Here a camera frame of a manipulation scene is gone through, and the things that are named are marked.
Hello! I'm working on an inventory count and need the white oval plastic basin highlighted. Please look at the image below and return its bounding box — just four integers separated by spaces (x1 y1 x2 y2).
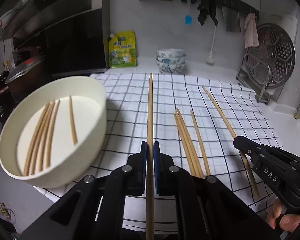
0 76 107 189

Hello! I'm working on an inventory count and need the white dish brush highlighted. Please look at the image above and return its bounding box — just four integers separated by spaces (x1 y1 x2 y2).
206 26 217 65

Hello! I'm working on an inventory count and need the middle blue floral bowl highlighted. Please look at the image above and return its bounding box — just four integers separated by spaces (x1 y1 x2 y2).
157 56 186 64

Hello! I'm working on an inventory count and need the lone wooden chopstick in basin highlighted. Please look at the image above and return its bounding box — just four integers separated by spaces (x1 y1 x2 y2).
69 95 78 145

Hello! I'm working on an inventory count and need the yellow green seasoning pouch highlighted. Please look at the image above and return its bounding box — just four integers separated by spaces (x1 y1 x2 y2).
109 30 136 68

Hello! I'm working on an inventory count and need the metal rack stand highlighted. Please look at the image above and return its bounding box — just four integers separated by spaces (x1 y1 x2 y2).
236 53 284 105

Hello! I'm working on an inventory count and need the black range hood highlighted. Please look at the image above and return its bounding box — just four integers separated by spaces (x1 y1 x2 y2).
0 0 110 77

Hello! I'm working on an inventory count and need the bottom blue floral bowl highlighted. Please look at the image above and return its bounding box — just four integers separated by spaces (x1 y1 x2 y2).
157 61 185 74

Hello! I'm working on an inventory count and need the blue floral bowl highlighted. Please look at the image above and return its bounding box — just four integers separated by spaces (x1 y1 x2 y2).
157 56 186 64
156 49 186 58
157 61 185 74

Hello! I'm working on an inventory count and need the dark pot with lid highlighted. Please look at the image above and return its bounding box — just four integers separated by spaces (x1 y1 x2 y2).
5 47 47 102

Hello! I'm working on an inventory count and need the black white checkered cloth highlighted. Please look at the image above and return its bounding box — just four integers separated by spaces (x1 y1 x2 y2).
32 72 285 240

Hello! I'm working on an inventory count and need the pink hanging cloth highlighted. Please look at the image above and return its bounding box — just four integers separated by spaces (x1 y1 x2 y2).
244 13 259 48

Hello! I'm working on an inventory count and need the top blue floral bowl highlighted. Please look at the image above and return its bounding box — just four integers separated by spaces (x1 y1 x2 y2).
156 49 186 58

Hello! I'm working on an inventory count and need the right human hand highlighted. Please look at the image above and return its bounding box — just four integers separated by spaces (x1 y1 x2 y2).
266 198 300 232

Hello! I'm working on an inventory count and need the round perforated steamer tray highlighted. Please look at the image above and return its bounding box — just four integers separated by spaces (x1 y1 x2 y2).
245 23 295 85

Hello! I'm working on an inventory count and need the blue wall hook sticker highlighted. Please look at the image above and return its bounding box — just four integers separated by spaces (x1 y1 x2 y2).
184 15 192 25

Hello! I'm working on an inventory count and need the black hanging rag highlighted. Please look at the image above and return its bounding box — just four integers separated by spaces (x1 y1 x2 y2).
197 0 218 27

